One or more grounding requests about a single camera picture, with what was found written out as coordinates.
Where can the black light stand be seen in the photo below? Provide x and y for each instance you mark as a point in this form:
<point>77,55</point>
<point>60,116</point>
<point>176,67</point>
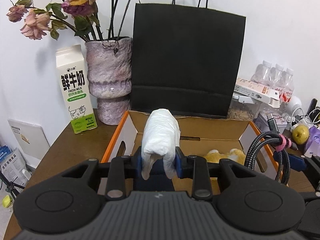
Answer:
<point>10,186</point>

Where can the small white round device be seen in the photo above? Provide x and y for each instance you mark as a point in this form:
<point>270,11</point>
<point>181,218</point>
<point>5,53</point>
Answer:
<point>295,105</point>

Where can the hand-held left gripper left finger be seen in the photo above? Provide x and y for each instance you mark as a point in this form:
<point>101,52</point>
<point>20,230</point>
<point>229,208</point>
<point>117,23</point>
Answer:
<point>139,166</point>

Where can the floral tin box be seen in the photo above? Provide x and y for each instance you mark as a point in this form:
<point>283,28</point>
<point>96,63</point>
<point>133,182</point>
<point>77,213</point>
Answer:
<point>283,120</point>

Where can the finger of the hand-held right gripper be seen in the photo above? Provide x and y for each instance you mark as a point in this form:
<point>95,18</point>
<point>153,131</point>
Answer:
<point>297,162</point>

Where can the purple stone vase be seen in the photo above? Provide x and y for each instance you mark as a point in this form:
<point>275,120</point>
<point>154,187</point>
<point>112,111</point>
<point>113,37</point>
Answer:
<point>110,70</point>

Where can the white cloth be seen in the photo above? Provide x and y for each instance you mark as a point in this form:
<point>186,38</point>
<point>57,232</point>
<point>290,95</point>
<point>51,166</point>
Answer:
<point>160,135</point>

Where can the orange cardboard box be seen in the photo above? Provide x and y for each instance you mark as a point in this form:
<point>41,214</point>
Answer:
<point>220,132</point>

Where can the white panel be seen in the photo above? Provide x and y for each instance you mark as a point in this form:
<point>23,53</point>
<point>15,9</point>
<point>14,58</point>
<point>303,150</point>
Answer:
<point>27,137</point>

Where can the green apple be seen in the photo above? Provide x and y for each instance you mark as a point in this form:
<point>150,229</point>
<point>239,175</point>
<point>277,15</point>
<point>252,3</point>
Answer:
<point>300,135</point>

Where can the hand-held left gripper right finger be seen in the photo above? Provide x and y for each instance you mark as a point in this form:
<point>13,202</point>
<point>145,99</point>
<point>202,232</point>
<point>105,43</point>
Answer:
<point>179,165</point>

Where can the blue pet food bag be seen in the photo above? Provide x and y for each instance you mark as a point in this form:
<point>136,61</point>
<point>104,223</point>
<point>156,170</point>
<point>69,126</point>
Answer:
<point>11,165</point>

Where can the flat white cardboard box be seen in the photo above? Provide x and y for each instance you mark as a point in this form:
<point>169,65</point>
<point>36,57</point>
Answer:
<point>255,90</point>

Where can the clear seed container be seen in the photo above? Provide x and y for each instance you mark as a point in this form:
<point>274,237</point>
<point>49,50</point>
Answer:
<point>243,111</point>

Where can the corgi plush toy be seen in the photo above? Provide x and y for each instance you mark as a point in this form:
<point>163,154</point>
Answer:
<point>225,157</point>

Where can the purple plastic bag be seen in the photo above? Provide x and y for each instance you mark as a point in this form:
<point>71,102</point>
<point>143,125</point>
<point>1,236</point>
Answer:
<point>313,142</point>

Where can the black paper bag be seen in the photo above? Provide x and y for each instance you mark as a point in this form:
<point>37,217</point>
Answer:
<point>185,55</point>

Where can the white green milk carton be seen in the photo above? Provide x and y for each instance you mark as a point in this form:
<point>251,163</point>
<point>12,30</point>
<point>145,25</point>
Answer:
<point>75,80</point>

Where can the dried rose bouquet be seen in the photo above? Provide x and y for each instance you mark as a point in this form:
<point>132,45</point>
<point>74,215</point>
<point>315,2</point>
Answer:
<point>75,7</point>

